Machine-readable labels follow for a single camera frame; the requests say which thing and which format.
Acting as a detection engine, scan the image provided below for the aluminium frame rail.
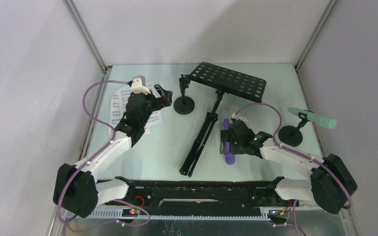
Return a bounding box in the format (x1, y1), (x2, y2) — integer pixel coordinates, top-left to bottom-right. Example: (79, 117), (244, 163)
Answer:
(63, 0), (111, 161)

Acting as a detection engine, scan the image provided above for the purple toy microphone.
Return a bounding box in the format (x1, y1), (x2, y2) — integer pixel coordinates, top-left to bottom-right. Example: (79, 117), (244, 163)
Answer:
(223, 119), (235, 165)

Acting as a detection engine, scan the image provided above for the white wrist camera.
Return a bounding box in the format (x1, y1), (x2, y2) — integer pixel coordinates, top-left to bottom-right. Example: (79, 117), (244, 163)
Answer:
(231, 113), (248, 123)
(127, 75), (151, 95)

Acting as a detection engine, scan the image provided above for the black round microphone stand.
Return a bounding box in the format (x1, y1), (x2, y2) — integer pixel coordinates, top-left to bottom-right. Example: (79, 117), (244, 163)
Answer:
(173, 75), (195, 115)
(278, 119), (308, 147)

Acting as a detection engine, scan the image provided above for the black music stand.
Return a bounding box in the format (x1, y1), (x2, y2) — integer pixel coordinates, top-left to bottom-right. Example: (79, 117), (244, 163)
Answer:
(179, 62), (266, 177)

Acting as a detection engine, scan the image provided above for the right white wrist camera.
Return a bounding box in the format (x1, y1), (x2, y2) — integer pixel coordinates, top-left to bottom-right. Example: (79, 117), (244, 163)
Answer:
(231, 113), (248, 123)

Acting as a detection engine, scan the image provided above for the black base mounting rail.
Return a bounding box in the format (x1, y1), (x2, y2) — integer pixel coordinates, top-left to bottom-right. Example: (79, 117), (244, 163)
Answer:
(119, 177), (299, 220)

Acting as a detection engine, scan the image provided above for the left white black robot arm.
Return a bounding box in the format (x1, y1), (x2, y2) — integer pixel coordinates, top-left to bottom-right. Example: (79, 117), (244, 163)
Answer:
(53, 84), (173, 218)

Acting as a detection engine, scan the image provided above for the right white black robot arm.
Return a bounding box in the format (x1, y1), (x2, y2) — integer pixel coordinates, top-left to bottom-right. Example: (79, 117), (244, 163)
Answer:
(220, 119), (358, 214)

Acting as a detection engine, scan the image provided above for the green toy microphone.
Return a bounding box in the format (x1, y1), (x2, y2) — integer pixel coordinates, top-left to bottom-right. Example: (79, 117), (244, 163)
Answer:
(287, 107), (337, 129)

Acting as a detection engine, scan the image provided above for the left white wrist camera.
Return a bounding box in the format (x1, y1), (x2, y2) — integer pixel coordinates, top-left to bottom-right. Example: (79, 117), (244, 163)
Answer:
(127, 75), (151, 95)

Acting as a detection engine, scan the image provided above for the white sheet music page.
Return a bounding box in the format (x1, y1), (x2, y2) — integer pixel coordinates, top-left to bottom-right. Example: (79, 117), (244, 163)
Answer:
(109, 87), (131, 128)
(112, 81), (163, 126)

